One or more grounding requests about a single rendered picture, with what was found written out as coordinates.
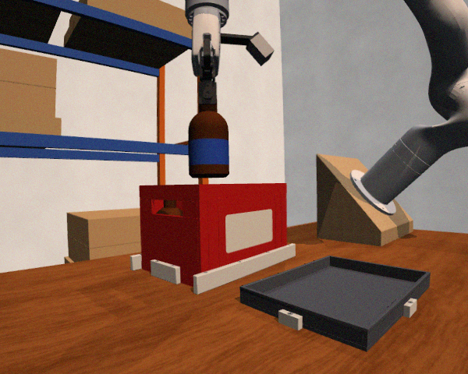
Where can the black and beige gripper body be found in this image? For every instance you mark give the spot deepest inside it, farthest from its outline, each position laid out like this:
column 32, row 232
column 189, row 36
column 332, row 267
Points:
column 206, row 21

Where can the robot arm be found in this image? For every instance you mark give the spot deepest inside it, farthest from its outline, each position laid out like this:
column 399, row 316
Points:
column 445, row 27

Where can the red crate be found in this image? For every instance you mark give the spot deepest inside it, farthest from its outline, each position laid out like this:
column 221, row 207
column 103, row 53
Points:
column 221, row 224

